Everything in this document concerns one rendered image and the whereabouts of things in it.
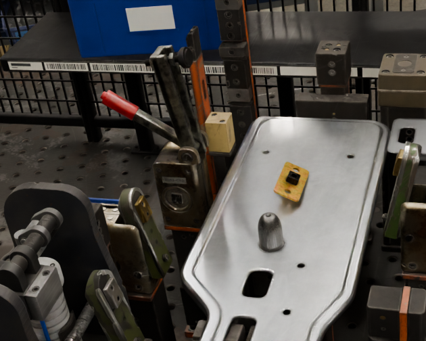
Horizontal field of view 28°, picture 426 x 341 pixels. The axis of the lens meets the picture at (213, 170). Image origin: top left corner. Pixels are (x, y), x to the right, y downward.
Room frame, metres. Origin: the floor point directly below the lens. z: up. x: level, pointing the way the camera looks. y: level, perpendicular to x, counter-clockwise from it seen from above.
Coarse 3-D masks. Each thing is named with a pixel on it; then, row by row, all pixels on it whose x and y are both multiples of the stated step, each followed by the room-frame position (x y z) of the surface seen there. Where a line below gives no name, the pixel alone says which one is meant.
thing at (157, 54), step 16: (160, 48) 1.06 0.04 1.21; (160, 64) 1.03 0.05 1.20; (176, 64) 1.04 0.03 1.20; (160, 80) 1.03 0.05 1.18; (176, 80) 1.05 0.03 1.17; (176, 96) 1.02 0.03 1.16; (176, 112) 1.03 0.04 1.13; (192, 112) 1.05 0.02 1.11; (176, 128) 1.03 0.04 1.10; (192, 128) 1.05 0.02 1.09; (192, 144) 1.02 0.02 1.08
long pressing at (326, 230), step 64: (256, 128) 1.16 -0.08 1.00; (320, 128) 1.14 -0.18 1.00; (384, 128) 1.11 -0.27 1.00; (256, 192) 0.99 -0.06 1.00; (320, 192) 0.97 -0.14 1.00; (192, 256) 0.87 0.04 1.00; (256, 256) 0.85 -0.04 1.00; (320, 256) 0.83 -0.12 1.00; (256, 320) 0.73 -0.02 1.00; (320, 320) 0.72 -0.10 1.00
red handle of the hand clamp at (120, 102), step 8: (104, 96) 1.07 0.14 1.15; (112, 96) 1.08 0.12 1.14; (104, 104) 1.08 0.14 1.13; (112, 104) 1.07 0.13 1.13; (120, 104) 1.07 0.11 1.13; (128, 104) 1.07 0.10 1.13; (120, 112) 1.07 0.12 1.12; (128, 112) 1.06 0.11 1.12; (136, 112) 1.06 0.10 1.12; (144, 112) 1.07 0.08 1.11; (136, 120) 1.06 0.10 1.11; (144, 120) 1.06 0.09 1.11; (152, 120) 1.06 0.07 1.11; (152, 128) 1.05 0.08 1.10; (160, 128) 1.05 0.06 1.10; (168, 128) 1.05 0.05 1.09; (168, 136) 1.04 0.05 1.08; (176, 144) 1.04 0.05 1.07
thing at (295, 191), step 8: (288, 168) 1.01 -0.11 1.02; (296, 168) 1.02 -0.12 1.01; (280, 176) 0.99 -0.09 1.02; (288, 176) 0.98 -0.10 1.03; (296, 176) 0.99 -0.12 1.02; (304, 176) 1.00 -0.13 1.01; (280, 184) 0.97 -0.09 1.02; (288, 184) 0.98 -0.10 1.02; (296, 184) 0.98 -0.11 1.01; (304, 184) 0.98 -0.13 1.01; (280, 192) 0.95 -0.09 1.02; (296, 192) 0.96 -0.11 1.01; (296, 200) 0.94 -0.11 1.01
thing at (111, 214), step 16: (112, 208) 0.91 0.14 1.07; (112, 224) 0.87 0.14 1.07; (112, 240) 0.87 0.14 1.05; (128, 240) 0.86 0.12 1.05; (112, 256) 0.87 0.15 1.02; (128, 256) 0.86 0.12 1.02; (144, 256) 0.86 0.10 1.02; (128, 272) 0.86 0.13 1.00; (144, 272) 0.86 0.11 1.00; (128, 288) 0.87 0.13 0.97; (144, 288) 0.86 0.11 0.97; (160, 288) 0.89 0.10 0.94; (144, 304) 0.87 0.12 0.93; (160, 304) 0.88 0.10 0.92; (144, 320) 0.87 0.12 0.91; (160, 320) 0.87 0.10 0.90; (144, 336) 0.87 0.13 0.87; (160, 336) 0.86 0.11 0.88
